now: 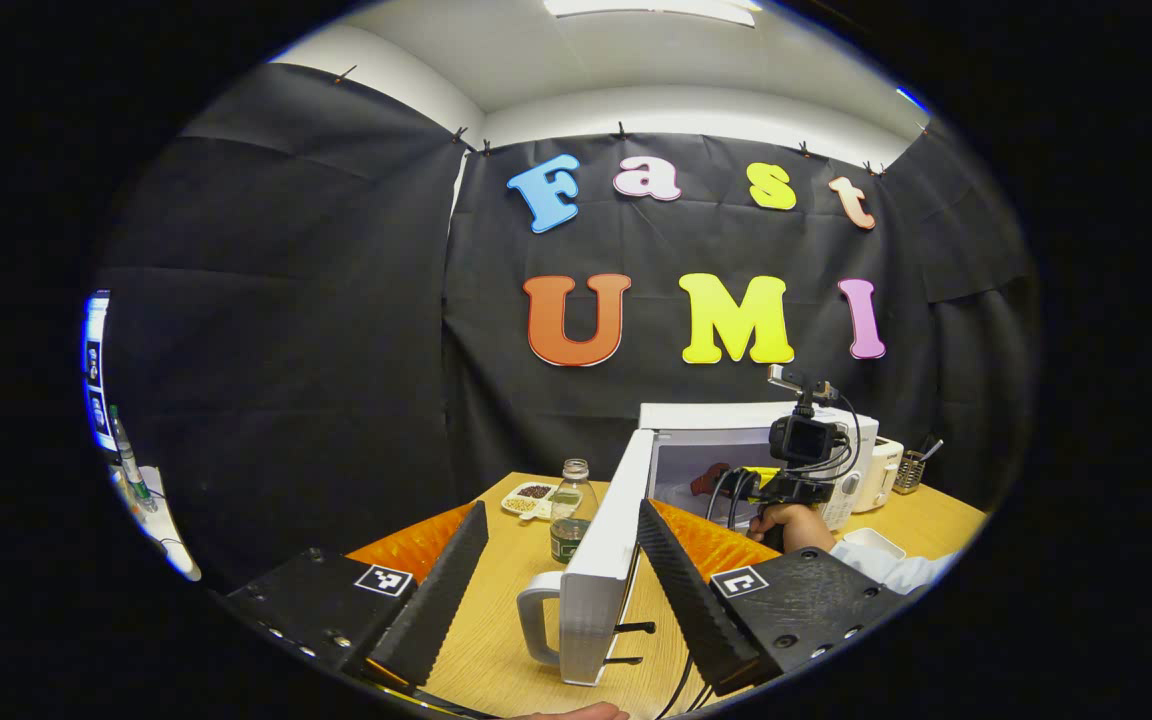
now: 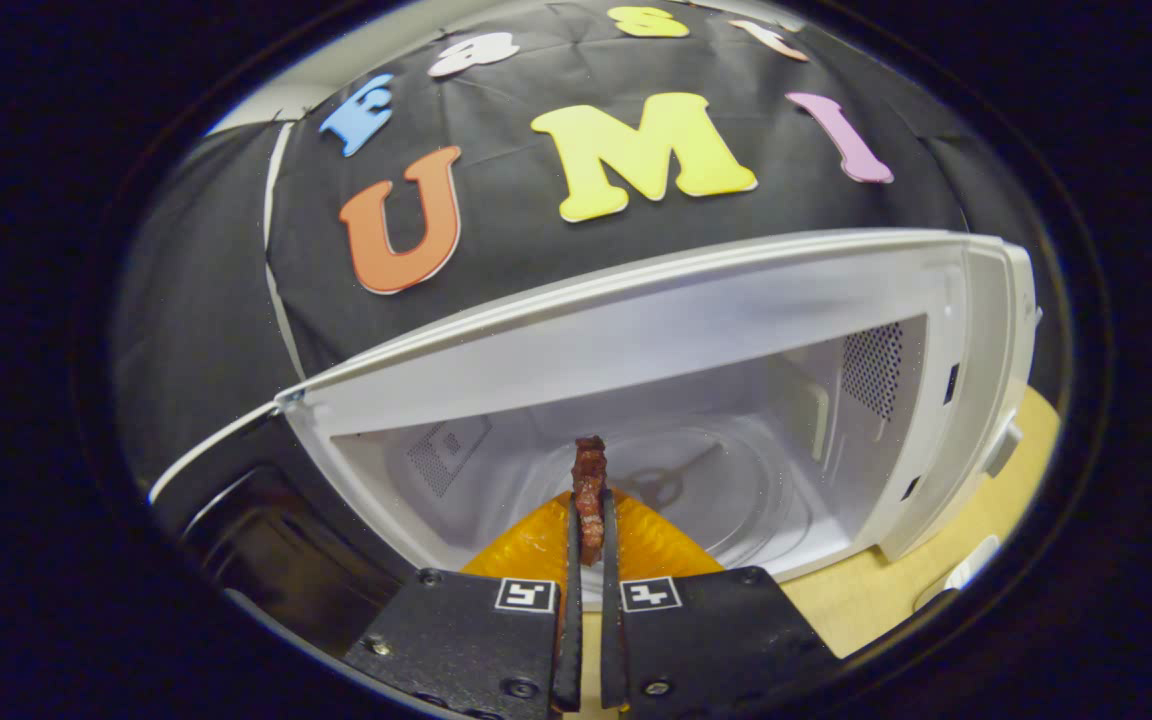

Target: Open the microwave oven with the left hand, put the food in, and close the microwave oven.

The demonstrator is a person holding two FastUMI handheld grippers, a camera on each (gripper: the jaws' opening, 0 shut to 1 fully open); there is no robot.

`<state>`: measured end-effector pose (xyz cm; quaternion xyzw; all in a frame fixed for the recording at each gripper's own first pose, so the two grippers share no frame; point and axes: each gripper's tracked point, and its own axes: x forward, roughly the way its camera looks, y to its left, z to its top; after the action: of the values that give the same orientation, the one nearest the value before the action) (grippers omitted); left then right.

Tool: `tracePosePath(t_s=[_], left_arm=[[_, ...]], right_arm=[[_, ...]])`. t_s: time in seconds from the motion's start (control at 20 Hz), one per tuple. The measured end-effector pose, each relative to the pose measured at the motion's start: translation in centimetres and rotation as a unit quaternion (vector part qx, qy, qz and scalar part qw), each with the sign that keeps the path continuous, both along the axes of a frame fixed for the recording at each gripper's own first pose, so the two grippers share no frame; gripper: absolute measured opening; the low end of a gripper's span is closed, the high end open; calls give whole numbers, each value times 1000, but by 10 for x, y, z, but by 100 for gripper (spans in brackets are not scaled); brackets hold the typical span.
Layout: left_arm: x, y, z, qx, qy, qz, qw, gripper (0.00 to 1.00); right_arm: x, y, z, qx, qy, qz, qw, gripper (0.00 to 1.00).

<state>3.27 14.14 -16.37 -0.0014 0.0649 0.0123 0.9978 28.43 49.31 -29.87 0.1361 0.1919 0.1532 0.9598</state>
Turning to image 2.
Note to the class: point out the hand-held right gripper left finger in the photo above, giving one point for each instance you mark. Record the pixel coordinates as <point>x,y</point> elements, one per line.
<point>573,640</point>

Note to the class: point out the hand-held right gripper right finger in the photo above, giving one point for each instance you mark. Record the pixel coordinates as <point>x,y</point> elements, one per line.
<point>611,640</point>

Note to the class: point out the red meat slice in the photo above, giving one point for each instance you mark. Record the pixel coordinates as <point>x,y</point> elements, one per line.
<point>589,480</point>

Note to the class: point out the white microwave oven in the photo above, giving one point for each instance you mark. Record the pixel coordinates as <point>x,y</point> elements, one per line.
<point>636,330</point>

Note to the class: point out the glass turntable plate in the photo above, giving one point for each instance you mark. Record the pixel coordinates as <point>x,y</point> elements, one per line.
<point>756,510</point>

